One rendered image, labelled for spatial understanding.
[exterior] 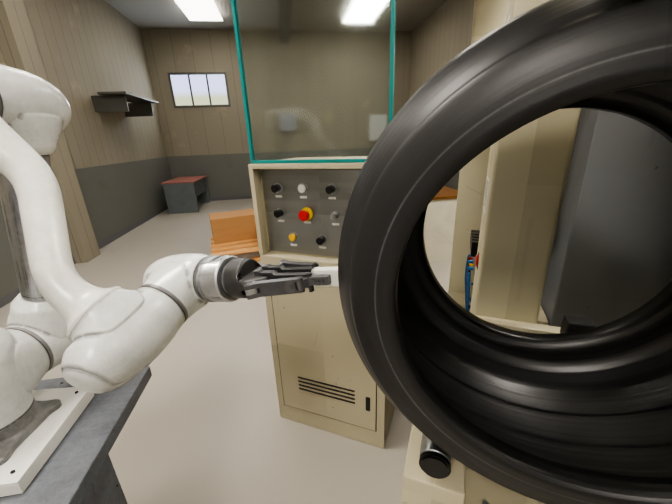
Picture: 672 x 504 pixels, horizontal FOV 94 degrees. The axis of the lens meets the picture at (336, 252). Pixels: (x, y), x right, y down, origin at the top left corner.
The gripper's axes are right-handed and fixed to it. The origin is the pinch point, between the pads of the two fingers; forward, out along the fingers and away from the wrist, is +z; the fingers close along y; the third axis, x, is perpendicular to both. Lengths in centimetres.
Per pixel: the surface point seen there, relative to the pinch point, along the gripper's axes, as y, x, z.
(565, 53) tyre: -12.0, -22.8, 28.0
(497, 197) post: 27.6, -5.1, 26.4
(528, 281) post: 27.6, 13.5, 31.9
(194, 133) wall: 571, -127, -557
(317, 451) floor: 50, 108, -48
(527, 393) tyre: 9.5, 27.2, 29.0
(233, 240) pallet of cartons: 267, 60, -257
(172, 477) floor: 18, 100, -102
